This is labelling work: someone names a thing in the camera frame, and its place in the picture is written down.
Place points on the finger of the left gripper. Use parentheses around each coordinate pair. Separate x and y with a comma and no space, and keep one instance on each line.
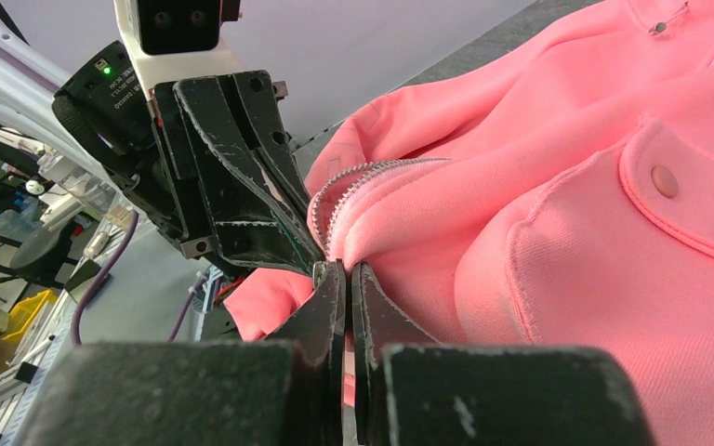
(252,224)
(252,98)

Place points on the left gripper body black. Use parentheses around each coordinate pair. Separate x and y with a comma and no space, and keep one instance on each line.
(143,148)

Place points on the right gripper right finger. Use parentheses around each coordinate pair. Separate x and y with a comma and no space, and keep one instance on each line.
(413,390)

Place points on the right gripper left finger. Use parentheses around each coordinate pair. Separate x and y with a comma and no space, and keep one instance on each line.
(283,390)

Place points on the pink zip-up jacket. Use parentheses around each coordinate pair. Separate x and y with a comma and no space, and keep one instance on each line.
(562,194)

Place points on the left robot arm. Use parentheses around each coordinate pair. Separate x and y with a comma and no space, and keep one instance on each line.
(28,83)

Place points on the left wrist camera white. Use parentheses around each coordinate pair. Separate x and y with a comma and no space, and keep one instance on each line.
(172,40)

